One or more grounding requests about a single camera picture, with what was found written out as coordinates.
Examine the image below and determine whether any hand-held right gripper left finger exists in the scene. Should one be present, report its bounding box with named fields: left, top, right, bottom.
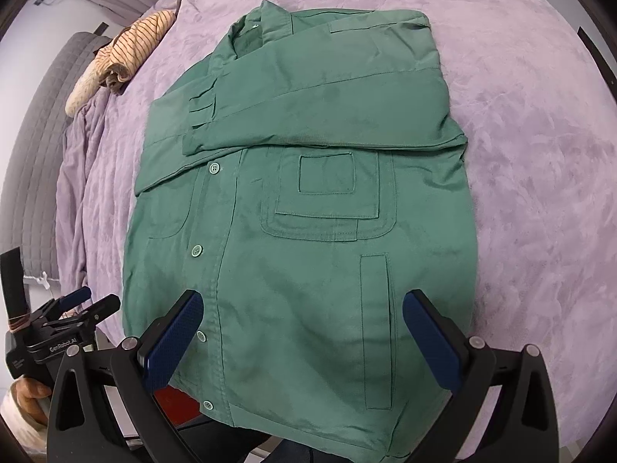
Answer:
left=47, top=289, right=204, bottom=463

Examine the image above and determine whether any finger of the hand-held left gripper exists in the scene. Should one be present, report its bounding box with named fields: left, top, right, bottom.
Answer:
left=58, top=286, right=92, bottom=310
left=79, top=294, right=121, bottom=326

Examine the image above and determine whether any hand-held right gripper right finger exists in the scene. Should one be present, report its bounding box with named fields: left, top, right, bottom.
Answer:
left=402, top=289, right=560, bottom=463

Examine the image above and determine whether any green work jacket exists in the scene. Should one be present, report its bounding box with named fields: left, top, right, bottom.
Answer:
left=120, top=0, right=478, bottom=461

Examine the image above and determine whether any person's left forearm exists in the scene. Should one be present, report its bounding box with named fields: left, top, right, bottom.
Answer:
left=0, top=388, right=49, bottom=451

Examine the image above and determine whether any person's left hand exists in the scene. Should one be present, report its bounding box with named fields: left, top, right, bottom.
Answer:
left=12, top=377, right=54, bottom=418

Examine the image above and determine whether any red object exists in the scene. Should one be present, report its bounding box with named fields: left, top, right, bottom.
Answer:
left=154, top=388, right=201, bottom=416

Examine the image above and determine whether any cream knitted sweater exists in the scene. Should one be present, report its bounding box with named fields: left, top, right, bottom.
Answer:
left=65, top=65, right=109, bottom=117

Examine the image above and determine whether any lavender plush blanket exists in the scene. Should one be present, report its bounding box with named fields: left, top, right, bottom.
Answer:
left=55, top=0, right=617, bottom=463

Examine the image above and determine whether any cream striped garment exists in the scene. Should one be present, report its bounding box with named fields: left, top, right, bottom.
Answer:
left=99, top=10, right=175, bottom=92

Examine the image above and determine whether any black strap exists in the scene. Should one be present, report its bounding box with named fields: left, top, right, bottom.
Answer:
left=577, top=25, right=617, bottom=102

